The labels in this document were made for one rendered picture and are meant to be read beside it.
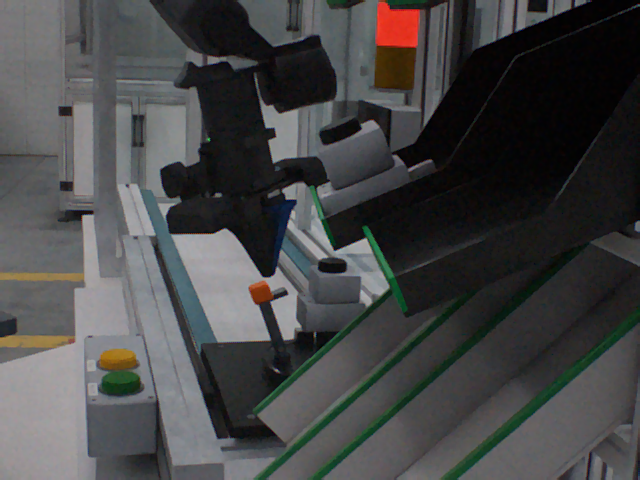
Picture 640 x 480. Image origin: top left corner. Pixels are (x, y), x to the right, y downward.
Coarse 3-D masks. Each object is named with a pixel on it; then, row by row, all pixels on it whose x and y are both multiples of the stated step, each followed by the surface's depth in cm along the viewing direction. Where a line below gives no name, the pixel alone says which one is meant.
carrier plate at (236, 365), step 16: (208, 352) 110; (224, 352) 110; (240, 352) 110; (256, 352) 110; (208, 368) 107; (224, 368) 105; (240, 368) 105; (256, 368) 105; (224, 384) 101; (240, 384) 101; (256, 384) 101; (224, 400) 96; (240, 400) 97; (256, 400) 97; (224, 416) 96; (240, 416) 93; (256, 416) 93; (240, 432) 91; (256, 432) 91; (272, 432) 91
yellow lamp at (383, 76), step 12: (384, 48) 116; (396, 48) 116; (408, 48) 116; (384, 60) 116; (396, 60) 116; (408, 60) 116; (384, 72) 117; (396, 72) 116; (408, 72) 117; (384, 84) 117; (396, 84) 116; (408, 84) 117
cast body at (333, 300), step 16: (320, 272) 101; (336, 272) 101; (352, 272) 101; (320, 288) 100; (336, 288) 100; (352, 288) 101; (304, 304) 101; (320, 304) 100; (336, 304) 101; (352, 304) 101; (368, 304) 104; (304, 320) 100; (320, 320) 101; (336, 320) 101
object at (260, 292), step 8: (264, 280) 101; (248, 288) 101; (256, 288) 100; (264, 288) 100; (280, 288) 101; (256, 296) 100; (264, 296) 100; (272, 296) 100; (280, 296) 101; (256, 304) 100; (264, 304) 100; (264, 312) 100; (272, 312) 101; (264, 320) 101; (272, 320) 101; (272, 328) 101; (272, 336) 101; (280, 336) 101; (280, 344) 102; (280, 352) 102
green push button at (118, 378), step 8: (104, 376) 101; (112, 376) 101; (120, 376) 101; (128, 376) 101; (136, 376) 101; (104, 384) 99; (112, 384) 99; (120, 384) 99; (128, 384) 99; (136, 384) 100; (112, 392) 99; (120, 392) 99; (128, 392) 99
